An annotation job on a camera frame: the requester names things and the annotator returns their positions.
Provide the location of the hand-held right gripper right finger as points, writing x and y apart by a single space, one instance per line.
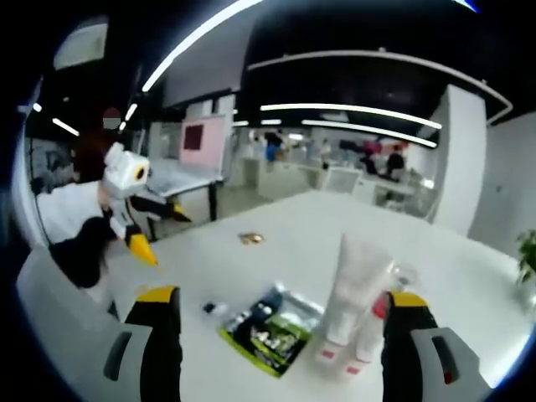
400 360

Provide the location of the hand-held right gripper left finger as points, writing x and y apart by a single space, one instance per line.
161 360

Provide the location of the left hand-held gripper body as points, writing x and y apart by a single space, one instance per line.
123 171

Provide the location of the red collar skincare pump bottle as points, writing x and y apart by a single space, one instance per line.
379 307

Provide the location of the small white skincare sachet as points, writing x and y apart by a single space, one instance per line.
215 309

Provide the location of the white skincare tube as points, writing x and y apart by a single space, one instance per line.
356 285

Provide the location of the gold skincare sachet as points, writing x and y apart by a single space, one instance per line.
251 238

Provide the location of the green black skincare sachet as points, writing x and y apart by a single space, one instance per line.
268 343

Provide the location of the silver blue skincare sachet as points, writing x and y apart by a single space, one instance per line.
293 305

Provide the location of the white workbench black legs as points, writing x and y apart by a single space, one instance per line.
180 180

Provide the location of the short ceiling light strip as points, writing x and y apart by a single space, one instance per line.
129 116

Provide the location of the pink panel dark red square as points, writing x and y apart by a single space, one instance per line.
209 146

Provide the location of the large dark hanging screen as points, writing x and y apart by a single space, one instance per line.
201 71

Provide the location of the ceiling air conditioner unit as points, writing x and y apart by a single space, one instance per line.
79 46

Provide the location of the long ceiling light strip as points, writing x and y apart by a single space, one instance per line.
347 107
201 34
368 127

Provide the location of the potted green plant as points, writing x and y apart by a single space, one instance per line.
528 255

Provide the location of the white mesh office chair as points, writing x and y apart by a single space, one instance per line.
343 180

